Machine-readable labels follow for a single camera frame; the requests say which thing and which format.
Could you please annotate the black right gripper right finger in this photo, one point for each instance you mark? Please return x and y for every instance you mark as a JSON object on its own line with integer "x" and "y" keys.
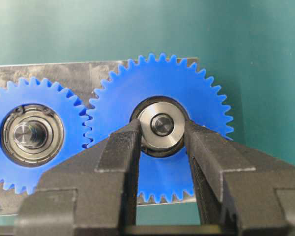
{"x": 240, "y": 187}

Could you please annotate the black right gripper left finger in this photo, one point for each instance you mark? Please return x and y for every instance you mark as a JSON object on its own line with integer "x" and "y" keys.
{"x": 93, "y": 193}

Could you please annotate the metal flanged washer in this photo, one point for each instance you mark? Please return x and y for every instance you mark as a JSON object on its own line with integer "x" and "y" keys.
{"x": 154, "y": 141}

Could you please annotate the small gear steel shaft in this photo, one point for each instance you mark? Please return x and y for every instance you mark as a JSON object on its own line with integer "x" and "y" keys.
{"x": 29, "y": 134}

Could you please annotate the large gear steel shaft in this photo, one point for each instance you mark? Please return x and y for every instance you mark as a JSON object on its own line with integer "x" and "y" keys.
{"x": 162, "y": 125}

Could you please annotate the large blue plastic gear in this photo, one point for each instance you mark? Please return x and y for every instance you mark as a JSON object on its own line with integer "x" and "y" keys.
{"x": 162, "y": 174}

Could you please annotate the small blue plastic gear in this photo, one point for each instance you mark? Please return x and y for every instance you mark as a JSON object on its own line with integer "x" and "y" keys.
{"x": 61, "y": 114}

